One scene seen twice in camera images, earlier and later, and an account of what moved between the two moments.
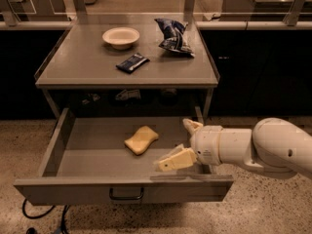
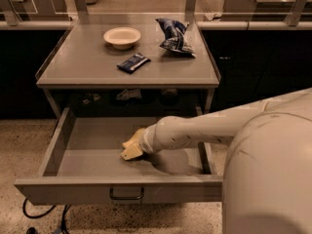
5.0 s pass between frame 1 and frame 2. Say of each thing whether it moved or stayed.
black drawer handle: stayed
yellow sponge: stayed
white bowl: stayed
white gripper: moved
